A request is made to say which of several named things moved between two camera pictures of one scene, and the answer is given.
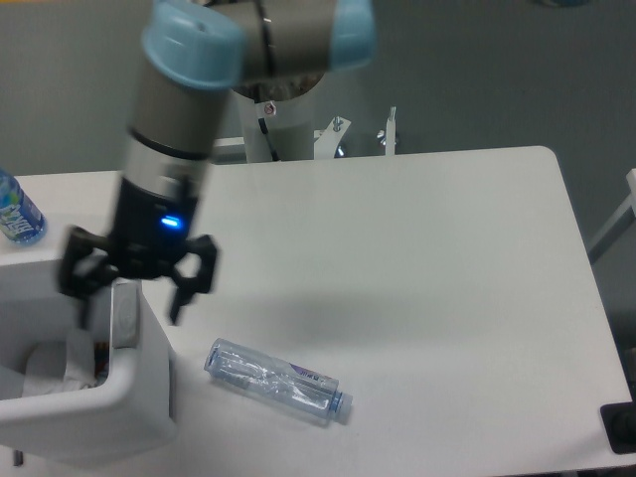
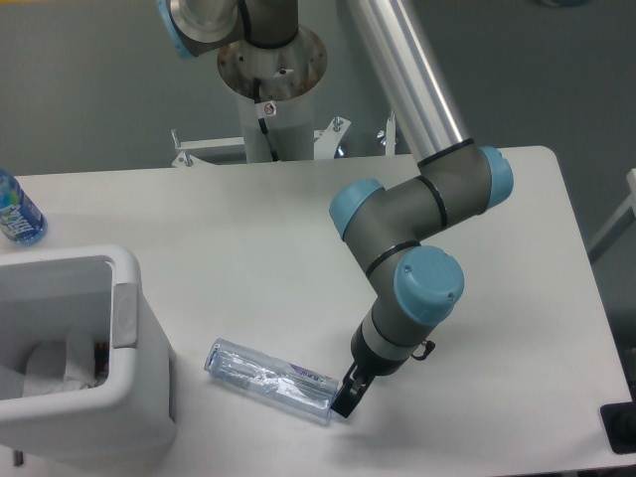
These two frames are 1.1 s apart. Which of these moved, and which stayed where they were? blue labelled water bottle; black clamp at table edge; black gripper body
Moved: black gripper body
Stayed: black clamp at table edge; blue labelled water bottle
